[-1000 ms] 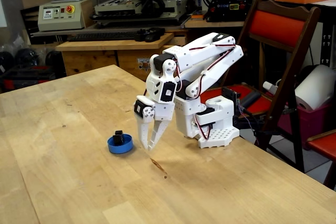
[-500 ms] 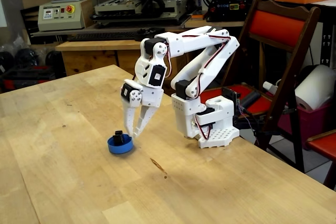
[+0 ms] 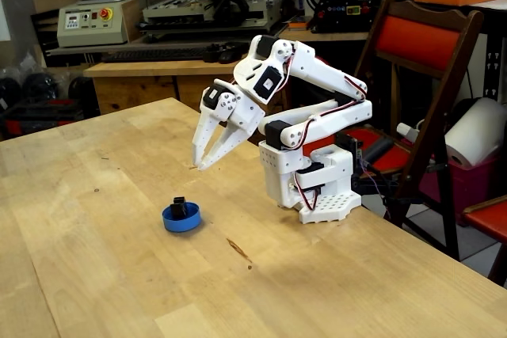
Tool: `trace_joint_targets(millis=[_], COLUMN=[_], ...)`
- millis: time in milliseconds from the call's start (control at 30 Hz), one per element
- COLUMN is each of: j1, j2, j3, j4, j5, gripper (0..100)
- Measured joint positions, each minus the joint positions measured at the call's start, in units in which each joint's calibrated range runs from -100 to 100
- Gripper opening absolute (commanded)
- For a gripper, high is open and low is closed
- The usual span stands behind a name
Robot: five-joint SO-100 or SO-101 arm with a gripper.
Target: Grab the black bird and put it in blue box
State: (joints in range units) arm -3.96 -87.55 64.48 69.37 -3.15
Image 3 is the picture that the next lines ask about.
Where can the black helmet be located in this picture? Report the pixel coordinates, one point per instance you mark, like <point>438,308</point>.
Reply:
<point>81,86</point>
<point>39,85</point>
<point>8,92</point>

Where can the black scroll saw green table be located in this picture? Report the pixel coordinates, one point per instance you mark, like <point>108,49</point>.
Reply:
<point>336,9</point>

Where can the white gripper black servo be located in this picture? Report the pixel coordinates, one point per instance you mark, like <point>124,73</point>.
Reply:
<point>242,115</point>

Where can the black motor controller board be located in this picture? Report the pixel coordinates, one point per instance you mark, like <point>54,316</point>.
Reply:
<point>348,141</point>

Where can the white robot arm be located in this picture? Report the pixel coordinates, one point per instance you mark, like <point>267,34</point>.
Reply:
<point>325,73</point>

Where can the black cylinder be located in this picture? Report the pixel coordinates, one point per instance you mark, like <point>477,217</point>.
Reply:
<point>376,149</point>

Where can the black keyboard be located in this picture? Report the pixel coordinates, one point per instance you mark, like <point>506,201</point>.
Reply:
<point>154,54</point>

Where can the blue plastic lid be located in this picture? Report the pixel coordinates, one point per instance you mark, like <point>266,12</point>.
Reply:
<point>186,226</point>

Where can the beige control box red button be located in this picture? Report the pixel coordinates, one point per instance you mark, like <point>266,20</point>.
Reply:
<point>91,33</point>

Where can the wooden chair red seat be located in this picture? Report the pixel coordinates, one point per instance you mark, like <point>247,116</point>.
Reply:
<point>487,215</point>

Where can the white power plug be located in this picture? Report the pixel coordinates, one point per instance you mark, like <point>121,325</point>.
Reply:
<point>406,130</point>

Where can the black wooden bird toy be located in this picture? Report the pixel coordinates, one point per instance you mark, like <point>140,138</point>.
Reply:
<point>178,209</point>

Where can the pink plastic bin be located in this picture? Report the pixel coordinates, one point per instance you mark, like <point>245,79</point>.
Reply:
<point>471,187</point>

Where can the wooden folding chair red cushions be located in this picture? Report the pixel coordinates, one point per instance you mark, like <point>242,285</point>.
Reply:
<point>416,37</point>

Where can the black clamp tool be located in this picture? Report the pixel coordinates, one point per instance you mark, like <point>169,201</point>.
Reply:
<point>226,53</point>

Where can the white panel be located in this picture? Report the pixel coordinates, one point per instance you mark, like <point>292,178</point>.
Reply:
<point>3,21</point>

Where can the wooden cabinet with sticker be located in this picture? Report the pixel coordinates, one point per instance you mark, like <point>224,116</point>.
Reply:
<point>134,88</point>

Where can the white paper towel roll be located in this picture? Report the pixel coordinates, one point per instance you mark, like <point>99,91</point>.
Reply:
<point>475,132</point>

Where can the black red tool case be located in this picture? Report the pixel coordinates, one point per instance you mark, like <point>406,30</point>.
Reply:
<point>39,114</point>

